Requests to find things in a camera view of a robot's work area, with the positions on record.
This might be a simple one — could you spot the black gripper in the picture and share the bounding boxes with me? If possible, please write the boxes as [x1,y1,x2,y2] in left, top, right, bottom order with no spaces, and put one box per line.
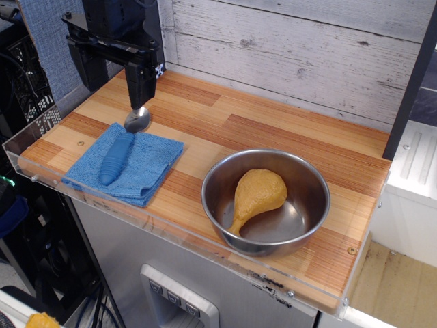
[62,1,159,110]

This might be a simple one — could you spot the blue handled metal spoon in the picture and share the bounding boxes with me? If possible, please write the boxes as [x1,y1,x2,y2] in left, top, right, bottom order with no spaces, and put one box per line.
[99,106,151,186]

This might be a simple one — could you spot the blue folded towel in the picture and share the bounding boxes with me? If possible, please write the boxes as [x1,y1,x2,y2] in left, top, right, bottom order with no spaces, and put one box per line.
[62,123,184,207]

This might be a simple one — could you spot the black plastic crate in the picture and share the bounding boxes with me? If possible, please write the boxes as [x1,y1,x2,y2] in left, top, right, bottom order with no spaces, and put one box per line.
[1,36,54,122]

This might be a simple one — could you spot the clear acrylic table guard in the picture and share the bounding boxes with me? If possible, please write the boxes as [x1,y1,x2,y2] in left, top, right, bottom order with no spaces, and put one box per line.
[5,98,390,327]

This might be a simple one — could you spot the orange toy chicken drumstick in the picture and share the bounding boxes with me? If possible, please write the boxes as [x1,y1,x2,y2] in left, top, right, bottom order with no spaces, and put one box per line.
[228,169,287,236]

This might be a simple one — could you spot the stainless steel bowl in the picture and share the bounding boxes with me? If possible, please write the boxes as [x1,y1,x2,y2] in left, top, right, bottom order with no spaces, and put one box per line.
[201,149,330,256]

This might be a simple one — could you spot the grey dispenser panel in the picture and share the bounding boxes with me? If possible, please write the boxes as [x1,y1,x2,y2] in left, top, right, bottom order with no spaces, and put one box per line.
[140,264,220,327]

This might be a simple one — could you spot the yellow toy object corner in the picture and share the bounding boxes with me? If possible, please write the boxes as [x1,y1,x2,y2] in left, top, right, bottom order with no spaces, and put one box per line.
[25,312,61,328]

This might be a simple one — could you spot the white plastic bin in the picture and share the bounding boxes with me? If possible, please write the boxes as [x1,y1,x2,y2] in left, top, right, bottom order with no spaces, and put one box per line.
[369,121,436,267]

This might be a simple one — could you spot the dark vertical post right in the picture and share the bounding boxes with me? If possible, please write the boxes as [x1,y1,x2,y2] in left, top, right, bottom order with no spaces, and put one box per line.
[382,1,436,161]

